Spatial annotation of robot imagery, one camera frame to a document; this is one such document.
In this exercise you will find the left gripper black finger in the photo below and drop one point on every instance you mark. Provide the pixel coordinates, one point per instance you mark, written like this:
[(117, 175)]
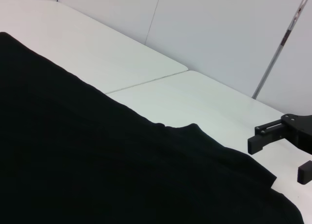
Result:
[(306, 173), (263, 138)]

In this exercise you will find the black t-shirt with white print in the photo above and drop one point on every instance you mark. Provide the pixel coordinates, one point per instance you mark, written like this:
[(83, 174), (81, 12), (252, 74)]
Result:
[(97, 160)]

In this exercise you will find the silver metal pole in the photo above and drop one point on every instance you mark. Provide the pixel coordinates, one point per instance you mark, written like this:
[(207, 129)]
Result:
[(271, 63)]

